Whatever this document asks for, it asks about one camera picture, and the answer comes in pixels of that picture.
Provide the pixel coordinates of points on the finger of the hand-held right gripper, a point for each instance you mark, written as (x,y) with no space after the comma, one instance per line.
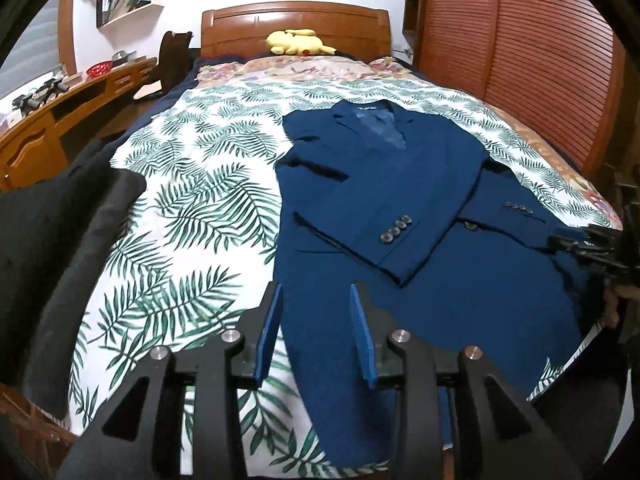
(602,234)
(580,252)

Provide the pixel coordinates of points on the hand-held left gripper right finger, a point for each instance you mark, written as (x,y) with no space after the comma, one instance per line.
(362,340)

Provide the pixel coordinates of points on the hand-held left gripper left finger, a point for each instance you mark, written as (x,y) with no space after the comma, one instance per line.
(267,340)

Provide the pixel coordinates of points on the navy blue blazer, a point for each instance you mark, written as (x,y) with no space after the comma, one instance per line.
(450,310)

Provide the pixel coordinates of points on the person's right hand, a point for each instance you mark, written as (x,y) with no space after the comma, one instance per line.
(612,307)

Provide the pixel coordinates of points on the brown patterned blanket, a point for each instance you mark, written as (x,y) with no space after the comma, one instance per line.
(545,150)

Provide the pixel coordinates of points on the leaf print bedsheet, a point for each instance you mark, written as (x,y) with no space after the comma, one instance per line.
(200,185)

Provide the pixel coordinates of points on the folded grey garment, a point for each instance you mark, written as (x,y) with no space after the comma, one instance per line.
(95,270)

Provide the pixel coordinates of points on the wooden louvred wardrobe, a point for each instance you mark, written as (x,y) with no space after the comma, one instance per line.
(525,50)

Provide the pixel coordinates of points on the folded black garment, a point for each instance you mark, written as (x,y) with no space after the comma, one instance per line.
(45,260)

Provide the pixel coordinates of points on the bed with leaf-print cover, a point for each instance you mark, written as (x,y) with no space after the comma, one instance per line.
(300,70)

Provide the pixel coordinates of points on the dark brown chair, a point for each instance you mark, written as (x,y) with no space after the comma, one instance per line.
(172,60)

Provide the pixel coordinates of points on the yellow plush toy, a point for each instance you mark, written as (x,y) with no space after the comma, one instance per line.
(295,42)

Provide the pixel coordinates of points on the wooden desk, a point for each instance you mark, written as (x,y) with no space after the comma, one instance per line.
(60,125)

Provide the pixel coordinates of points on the wooden headboard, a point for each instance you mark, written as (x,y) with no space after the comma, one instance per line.
(240,30)

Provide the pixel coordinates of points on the spare black gripper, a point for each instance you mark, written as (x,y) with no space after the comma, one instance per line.
(55,86)
(27,101)

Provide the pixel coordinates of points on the grey window blind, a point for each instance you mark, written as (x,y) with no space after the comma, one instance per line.
(30,60)

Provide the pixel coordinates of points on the black binder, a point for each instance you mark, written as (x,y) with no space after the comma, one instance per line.
(103,7)

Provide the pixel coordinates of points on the wooden window frame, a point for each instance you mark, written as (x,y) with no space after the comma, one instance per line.
(67,35)

